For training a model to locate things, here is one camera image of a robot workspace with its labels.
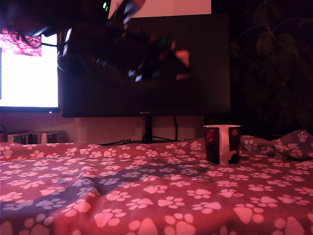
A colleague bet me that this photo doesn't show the pale coffee capsule with lid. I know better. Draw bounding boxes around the pale coffee capsule with lid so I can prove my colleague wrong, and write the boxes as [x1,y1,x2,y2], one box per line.
[175,49,191,81]

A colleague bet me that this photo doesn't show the large dark monitor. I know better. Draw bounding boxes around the large dark monitor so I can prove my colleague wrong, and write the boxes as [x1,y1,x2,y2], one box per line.
[62,14,231,118]

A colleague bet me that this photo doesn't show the black monitor stand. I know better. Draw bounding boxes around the black monitor stand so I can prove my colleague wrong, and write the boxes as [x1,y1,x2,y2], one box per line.
[143,116,180,144]

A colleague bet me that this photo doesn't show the leafy house plant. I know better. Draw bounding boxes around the leafy house plant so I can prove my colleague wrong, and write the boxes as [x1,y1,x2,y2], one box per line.
[229,0,313,138]

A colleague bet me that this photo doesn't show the small pale box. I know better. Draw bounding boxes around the small pale box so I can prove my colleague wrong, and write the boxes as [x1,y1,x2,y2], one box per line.
[41,131,67,144]
[7,133,41,144]

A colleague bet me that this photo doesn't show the lit bright monitor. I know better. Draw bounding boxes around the lit bright monitor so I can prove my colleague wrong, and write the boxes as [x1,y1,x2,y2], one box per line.
[0,31,61,114]

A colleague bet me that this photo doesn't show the paw print fleece blanket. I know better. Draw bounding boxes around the paw print fleece blanket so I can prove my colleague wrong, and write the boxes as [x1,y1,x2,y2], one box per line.
[0,129,313,235]

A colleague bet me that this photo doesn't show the black monitor cable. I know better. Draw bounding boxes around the black monitor cable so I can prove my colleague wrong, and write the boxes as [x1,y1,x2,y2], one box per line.
[173,116,179,142]

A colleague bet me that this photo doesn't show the black desk cable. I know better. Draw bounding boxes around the black desk cable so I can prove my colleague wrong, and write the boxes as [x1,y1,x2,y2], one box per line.
[100,138,133,146]

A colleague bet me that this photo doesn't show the dark printed mug white handle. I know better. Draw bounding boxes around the dark printed mug white handle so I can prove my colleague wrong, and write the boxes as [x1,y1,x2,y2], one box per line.
[203,125,242,166]

